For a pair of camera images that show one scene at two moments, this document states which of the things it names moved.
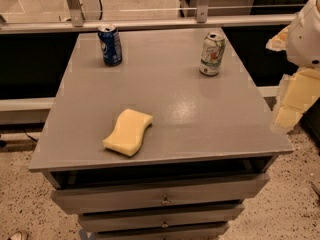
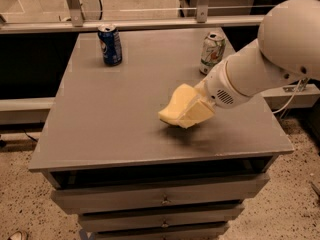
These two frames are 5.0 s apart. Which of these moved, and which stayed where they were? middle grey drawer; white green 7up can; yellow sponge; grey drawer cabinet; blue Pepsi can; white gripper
Moved: yellow sponge; white gripper
Stayed: white green 7up can; blue Pepsi can; middle grey drawer; grey drawer cabinet
